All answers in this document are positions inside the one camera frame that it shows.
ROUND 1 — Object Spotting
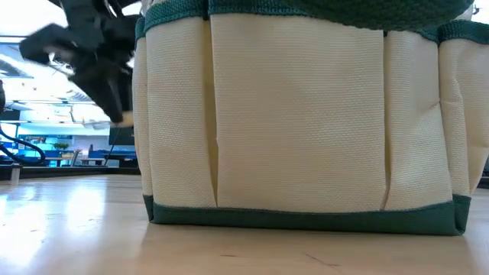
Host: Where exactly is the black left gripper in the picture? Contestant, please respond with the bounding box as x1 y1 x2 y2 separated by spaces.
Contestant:
18 0 141 124

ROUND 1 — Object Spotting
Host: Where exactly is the cream green canvas gardening bag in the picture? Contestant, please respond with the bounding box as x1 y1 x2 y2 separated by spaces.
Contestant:
131 0 489 237

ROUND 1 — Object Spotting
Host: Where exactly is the black screen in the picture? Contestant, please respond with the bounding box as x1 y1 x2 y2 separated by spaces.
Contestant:
108 127 135 146

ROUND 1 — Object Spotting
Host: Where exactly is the blue workbench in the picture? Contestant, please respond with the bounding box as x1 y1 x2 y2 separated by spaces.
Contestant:
45 149 138 168

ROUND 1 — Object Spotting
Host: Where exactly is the thick black looped cable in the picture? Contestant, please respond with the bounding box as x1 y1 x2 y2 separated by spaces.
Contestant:
0 128 47 166

